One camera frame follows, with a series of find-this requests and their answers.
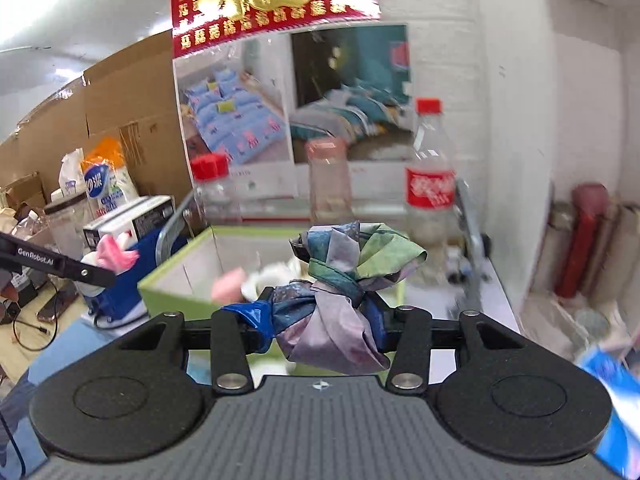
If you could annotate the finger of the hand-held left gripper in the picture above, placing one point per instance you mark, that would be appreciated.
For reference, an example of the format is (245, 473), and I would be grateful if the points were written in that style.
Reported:
(45, 258)

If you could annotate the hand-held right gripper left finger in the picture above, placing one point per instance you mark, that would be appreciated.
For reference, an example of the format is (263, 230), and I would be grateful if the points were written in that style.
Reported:
(250, 320)

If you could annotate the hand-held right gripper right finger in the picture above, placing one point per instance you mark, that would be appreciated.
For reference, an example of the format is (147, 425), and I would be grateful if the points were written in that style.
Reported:
(412, 340)

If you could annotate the white plush toy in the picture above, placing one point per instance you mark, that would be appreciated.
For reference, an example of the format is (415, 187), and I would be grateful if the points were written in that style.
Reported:
(270, 277)

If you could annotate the pink white soft toy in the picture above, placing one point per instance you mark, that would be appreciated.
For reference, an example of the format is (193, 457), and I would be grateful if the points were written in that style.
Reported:
(116, 255)

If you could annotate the patchwork fabric bundle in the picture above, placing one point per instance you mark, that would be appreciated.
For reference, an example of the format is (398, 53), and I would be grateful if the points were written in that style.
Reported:
(340, 320)

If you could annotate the green cardboard box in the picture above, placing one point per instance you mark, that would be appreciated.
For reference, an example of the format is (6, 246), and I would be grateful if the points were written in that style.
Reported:
(165, 290)

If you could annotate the clear plastic container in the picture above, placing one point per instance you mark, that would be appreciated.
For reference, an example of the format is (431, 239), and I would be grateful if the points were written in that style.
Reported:
(62, 227)

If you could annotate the dark smartphone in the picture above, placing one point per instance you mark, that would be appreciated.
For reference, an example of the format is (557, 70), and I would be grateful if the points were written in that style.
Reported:
(55, 306)

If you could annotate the white plastic bag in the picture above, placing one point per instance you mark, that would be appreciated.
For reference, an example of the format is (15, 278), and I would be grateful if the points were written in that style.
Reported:
(70, 175)

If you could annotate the blue metal device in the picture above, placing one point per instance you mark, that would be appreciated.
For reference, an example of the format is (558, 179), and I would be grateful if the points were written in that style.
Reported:
(122, 300)

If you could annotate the white box red label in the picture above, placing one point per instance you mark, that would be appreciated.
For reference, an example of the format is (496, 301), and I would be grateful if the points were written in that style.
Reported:
(132, 220)

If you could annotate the orange blue paper pack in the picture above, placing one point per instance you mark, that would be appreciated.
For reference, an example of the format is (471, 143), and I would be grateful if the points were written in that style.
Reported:
(105, 175)

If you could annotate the clear jar red lid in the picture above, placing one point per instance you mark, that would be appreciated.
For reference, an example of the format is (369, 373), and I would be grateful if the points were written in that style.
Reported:
(215, 195)

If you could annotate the red label cola bottle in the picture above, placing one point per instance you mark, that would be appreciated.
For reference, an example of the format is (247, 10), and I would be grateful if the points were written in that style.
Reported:
(430, 190)

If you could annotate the clear jar pink lid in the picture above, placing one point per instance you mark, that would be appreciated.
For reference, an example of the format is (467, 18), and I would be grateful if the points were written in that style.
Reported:
(327, 185)

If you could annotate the brown cardboard sheet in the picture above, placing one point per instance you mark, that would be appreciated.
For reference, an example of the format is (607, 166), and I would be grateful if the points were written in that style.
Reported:
(125, 100)

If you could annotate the red thermos flask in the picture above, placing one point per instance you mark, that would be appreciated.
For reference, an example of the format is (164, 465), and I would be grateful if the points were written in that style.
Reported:
(580, 240)

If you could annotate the blue tissue pack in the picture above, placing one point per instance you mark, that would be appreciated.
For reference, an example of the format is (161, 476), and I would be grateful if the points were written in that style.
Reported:
(607, 410)

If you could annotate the beige thermos flask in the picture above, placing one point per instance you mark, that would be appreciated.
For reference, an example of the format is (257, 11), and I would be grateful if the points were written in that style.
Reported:
(620, 255)

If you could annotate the grey metal bracket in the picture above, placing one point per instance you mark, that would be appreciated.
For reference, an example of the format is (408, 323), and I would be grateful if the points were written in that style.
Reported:
(172, 232)
(472, 245)

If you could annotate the bedding wall poster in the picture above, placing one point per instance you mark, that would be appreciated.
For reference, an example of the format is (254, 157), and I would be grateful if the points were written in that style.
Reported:
(235, 120)

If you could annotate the red gold wall banner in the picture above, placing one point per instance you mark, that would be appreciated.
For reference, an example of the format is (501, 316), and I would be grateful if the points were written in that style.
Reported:
(272, 5)

